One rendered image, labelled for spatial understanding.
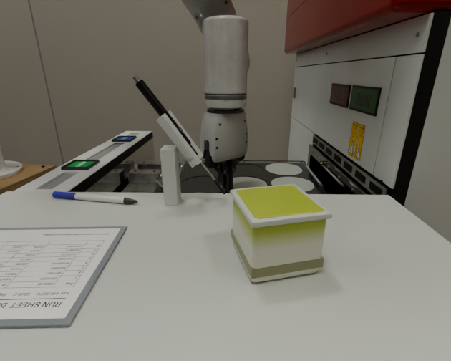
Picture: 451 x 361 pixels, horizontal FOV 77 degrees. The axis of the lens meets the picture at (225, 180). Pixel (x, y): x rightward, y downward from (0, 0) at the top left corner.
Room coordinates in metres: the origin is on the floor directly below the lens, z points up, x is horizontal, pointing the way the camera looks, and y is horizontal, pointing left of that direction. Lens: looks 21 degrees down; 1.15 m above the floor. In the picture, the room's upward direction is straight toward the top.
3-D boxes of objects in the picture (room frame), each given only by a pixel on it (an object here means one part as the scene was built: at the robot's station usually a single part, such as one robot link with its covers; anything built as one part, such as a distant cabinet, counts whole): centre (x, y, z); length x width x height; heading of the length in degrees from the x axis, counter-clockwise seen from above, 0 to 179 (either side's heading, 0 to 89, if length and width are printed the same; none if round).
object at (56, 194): (0.39, 0.20, 0.97); 0.14 x 0.01 x 0.01; 79
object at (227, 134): (0.58, 0.00, 1.03); 0.10 x 0.07 x 0.11; 132
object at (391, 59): (0.82, -0.28, 1.02); 0.81 x 0.03 x 0.40; 179
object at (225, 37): (0.59, 0.00, 1.18); 0.09 x 0.08 x 0.13; 169
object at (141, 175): (0.70, 0.21, 0.89); 0.08 x 0.03 x 0.03; 89
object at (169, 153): (0.39, 0.06, 1.03); 0.06 x 0.04 x 0.13; 89
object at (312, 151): (0.64, -0.26, 0.89); 0.44 x 0.02 x 0.10; 179
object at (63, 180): (0.70, 0.31, 0.89); 0.55 x 0.09 x 0.14; 179
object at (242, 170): (0.63, -0.05, 0.90); 0.34 x 0.34 x 0.01; 89
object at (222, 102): (0.58, 0.00, 1.09); 0.09 x 0.08 x 0.03; 132
